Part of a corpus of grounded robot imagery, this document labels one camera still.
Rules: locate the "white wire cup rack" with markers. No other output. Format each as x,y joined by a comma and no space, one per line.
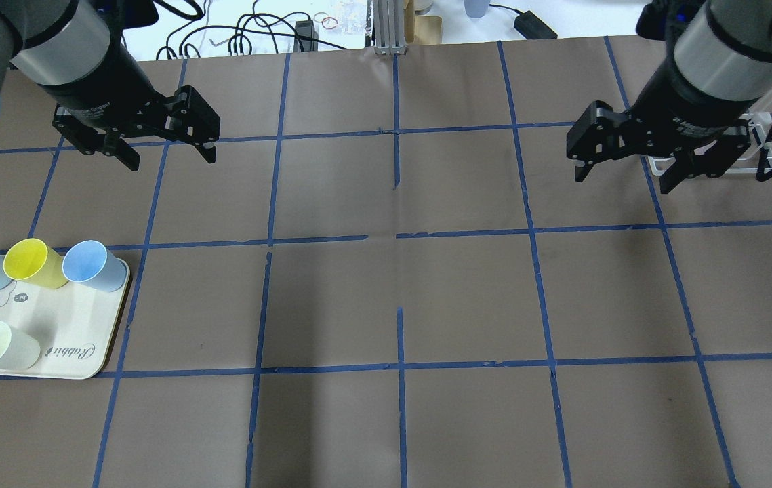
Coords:
756,156

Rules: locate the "black power adapter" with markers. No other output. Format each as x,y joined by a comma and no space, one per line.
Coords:
533,28

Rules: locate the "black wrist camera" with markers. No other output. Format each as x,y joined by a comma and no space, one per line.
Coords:
663,20
122,15

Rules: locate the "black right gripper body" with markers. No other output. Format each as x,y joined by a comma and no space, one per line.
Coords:
672,102

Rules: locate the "aluminium frame post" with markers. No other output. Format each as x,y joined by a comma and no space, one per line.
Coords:
388,27

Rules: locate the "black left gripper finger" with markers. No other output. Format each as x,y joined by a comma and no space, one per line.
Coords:
207,150
118,148

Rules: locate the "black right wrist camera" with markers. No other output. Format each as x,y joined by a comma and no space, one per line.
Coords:
663,20

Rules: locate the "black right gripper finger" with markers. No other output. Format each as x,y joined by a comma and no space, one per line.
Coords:
583,167
683,167

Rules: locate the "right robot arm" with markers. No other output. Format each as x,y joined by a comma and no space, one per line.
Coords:
718,63

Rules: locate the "yellow plastic cup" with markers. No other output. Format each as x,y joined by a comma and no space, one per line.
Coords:
34,262

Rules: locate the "wooden mug stand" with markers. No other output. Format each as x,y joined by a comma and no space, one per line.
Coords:
420,27

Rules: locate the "light blue cup far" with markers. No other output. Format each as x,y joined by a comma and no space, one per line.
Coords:
92,264

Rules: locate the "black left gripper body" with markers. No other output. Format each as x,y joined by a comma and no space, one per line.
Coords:
96,88

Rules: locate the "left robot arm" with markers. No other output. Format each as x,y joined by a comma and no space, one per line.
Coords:
73,51

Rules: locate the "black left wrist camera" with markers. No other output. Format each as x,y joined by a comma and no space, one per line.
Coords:
122,15

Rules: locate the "cream plastic tray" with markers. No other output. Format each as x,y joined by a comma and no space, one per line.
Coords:
75,325

